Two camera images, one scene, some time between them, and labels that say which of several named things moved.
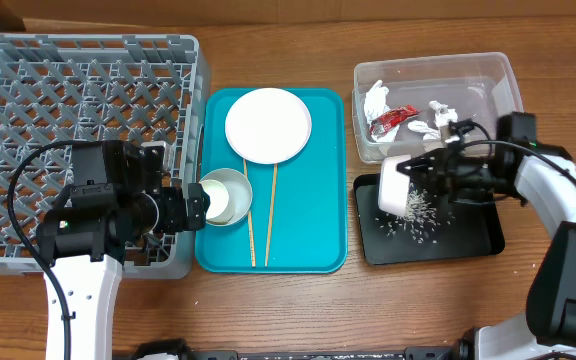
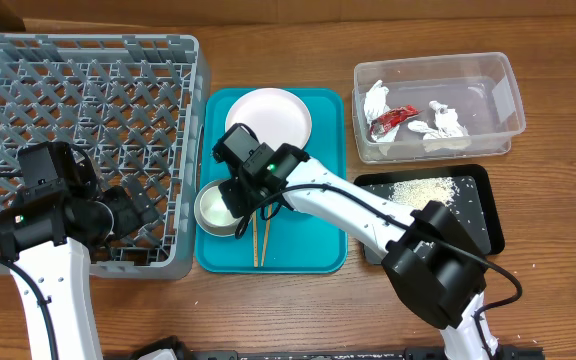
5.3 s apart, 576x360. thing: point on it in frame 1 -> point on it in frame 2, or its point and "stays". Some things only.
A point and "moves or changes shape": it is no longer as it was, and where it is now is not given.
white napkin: [375, 103] stays
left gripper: [175, 219] -> [130, 217]
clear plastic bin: [403, 107] stays
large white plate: [268, 125] stays
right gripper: [438, 170] -> [238, 198]
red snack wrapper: [385, 121] stays
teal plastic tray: [297, 222] stays
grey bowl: [230, 196] moves or changes shape
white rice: [421, 220] moves or changes shape
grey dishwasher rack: [30, 91] stays
